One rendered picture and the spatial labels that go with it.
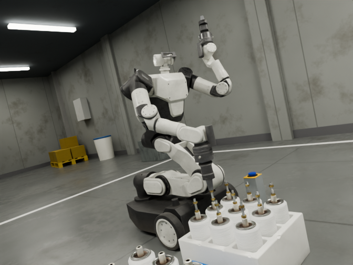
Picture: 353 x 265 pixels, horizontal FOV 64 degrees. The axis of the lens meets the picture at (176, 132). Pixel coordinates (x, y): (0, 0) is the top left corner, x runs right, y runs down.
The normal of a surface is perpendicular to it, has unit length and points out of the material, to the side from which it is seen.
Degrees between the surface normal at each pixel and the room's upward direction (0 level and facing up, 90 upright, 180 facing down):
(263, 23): 90
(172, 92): 101
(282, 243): 90
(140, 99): 50
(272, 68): 90
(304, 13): 90
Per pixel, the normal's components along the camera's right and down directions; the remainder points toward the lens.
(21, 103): 0.69, -0.11
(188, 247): -0.69, 0.20
